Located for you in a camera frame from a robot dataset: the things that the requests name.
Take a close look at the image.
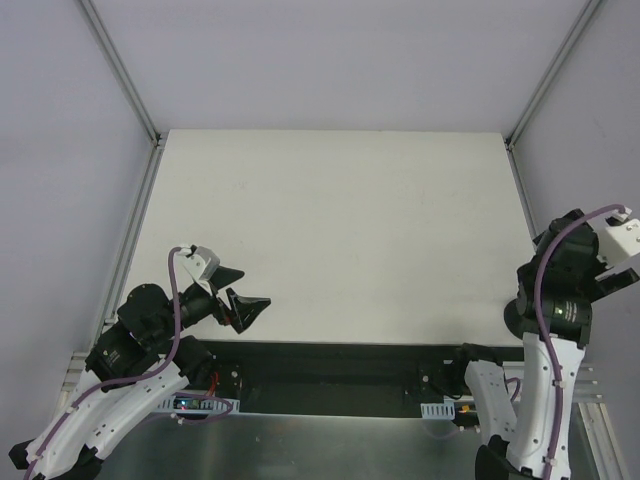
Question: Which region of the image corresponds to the black round phone stand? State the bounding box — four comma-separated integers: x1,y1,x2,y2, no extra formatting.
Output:
503,299,523,339

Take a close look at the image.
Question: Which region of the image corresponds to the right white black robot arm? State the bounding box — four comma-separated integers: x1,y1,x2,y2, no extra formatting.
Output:
430,204,639,479

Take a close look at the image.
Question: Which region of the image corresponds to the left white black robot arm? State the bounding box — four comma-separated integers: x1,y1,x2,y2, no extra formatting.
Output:
9,267,271,479

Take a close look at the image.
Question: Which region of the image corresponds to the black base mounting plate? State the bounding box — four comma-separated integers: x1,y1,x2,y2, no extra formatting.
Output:
188,340,523,418

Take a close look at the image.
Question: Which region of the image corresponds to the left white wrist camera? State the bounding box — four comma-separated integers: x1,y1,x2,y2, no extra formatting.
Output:
178,245,220,295

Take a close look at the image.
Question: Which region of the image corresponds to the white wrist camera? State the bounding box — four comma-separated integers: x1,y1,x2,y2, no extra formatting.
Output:
598,208,639,267
178,245,220,295

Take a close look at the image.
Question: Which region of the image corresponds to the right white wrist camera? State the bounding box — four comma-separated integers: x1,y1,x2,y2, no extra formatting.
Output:
598,208,639,267

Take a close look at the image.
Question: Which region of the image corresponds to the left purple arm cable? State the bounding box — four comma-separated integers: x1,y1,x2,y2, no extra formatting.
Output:
24,245,234,480

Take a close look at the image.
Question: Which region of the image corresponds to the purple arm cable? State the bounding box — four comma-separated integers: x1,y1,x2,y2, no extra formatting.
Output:
24,245,234,480
424,202,629,480

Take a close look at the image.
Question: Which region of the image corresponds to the left white cable duct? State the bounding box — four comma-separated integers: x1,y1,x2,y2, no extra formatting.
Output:
153,393,240,415

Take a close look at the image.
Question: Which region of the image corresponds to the white cable duct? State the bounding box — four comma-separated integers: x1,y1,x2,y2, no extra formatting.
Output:
153,393,240,415
420,399,456,421

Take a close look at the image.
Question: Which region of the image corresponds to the aluminium front rail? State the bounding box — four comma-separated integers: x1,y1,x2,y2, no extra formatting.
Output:
58,351,604,403

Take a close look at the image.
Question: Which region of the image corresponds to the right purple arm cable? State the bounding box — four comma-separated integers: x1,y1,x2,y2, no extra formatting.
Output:
424,202,629,480

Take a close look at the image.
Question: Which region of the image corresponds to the right white cable duct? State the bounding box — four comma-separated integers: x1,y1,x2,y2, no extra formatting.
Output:
420,399,456,421

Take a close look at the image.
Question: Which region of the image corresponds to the right aluminium frame post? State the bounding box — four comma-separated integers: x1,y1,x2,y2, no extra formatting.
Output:
504,0,607,151

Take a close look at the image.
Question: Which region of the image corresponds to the aluminium frame post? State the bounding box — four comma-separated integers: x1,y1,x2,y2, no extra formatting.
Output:
75,0,163,147
504,0,607,151

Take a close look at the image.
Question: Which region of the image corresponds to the left aluminium frame post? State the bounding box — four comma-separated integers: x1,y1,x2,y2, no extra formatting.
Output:
75,0,163,147

